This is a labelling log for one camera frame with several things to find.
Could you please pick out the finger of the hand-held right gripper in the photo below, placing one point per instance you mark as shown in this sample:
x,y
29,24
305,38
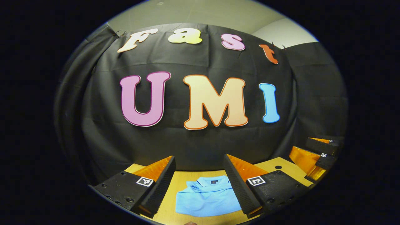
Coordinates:
x,y
326,161
322,145

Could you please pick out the light blue T-shirt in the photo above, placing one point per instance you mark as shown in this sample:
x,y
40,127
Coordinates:
x,y
206,200

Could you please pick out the black backdrop cloth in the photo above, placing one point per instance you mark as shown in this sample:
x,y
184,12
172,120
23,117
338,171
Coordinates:
x,y
193,140

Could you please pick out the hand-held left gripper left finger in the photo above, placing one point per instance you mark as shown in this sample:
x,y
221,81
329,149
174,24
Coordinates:
x,y
159,187

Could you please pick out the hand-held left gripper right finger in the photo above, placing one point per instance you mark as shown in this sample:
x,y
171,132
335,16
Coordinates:
x,y
239,187

